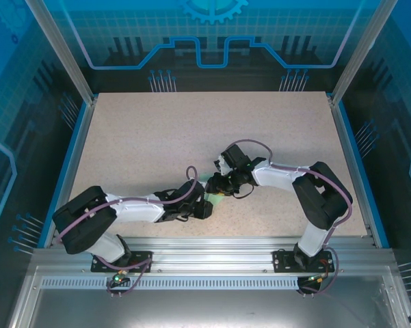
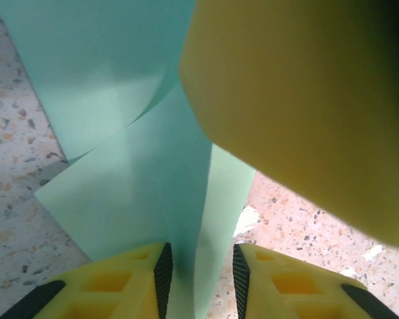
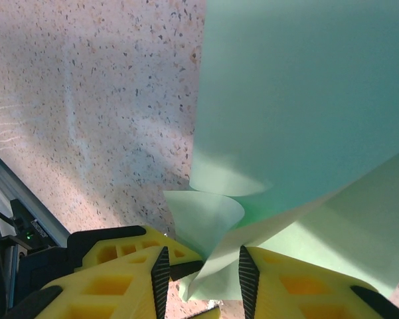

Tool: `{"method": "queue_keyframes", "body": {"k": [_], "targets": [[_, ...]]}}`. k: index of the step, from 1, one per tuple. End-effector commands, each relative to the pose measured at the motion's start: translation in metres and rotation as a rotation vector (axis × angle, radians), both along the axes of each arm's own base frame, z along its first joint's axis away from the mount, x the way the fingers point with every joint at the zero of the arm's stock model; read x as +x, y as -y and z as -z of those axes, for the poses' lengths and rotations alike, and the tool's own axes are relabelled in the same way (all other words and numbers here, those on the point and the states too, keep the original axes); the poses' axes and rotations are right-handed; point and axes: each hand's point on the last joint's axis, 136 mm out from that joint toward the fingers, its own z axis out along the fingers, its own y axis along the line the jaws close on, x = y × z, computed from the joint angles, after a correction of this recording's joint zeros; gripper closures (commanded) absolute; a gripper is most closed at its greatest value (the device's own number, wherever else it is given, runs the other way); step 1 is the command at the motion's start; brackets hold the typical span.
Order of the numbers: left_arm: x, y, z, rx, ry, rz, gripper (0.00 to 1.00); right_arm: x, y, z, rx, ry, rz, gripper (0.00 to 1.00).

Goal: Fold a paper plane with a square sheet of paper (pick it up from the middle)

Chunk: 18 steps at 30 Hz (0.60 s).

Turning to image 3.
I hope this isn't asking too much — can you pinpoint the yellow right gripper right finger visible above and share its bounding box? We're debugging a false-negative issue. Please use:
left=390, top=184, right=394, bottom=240
left=238, top=245, right=399, bottom=319

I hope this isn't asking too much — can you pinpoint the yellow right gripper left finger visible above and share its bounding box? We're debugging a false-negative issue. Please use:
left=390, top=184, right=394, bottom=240
left=5, top=245, right=171, bottom=319

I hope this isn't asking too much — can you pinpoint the light green paper sheet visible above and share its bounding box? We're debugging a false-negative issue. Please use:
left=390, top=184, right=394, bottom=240
left=162, top=0, right=399, bottom=302

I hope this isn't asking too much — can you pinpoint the aluminium table edge beam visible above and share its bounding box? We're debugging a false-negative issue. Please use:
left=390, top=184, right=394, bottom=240
left=0, top=144, right=71, bottom=249

